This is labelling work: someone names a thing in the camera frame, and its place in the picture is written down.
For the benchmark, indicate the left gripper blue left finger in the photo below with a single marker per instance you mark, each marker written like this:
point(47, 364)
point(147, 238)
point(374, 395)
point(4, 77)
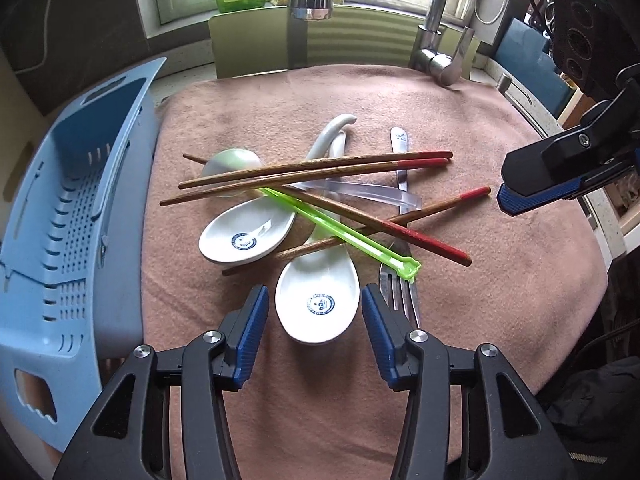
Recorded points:
point(243, 331)

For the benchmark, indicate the white ceramic soup spoon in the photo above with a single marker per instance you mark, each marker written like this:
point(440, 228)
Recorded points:
point(246, 232)
point(237, 164)
point(317, 295)

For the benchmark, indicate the clear plastic spoon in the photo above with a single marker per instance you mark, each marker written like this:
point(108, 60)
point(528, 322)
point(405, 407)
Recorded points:
point(384, 194)

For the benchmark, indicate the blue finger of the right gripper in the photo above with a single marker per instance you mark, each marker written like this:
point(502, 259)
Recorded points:
point(550, 159)
point(531, 191)

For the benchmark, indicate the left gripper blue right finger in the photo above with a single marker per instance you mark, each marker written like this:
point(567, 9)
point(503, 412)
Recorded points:
point(387, 330)

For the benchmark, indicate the metal fork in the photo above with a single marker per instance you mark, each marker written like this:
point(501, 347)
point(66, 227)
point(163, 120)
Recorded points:
point(399, 294)

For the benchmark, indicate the blue plastic basket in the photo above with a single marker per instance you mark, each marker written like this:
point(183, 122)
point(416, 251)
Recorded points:
point(71, 256)

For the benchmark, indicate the green plastic spoon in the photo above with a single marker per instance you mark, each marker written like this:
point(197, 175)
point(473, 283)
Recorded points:
point(316, 209)

